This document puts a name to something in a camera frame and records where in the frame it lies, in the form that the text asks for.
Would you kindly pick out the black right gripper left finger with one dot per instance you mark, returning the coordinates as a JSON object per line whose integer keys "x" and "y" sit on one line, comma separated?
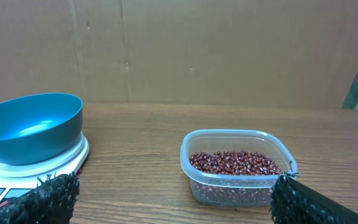
{"x": 51, "y": 202}

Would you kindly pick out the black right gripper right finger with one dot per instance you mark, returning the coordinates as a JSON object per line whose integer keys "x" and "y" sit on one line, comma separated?
{"x": 294, "y": 203}

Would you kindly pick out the white digital kitchen scale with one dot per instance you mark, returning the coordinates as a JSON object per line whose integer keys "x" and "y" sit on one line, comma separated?
{"x": 17, "y": 180}

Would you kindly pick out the blue plastic bowl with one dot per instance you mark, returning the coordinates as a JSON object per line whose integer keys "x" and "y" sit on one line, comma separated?
{"x": 37, "y": 127}

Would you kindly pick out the red adzuki beans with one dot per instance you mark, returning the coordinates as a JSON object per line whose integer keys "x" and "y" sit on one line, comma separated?
{"x": 234, "y": 163}

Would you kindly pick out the clear plastic food container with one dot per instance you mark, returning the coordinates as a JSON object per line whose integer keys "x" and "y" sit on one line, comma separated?
{"x": 234, "y": 190}

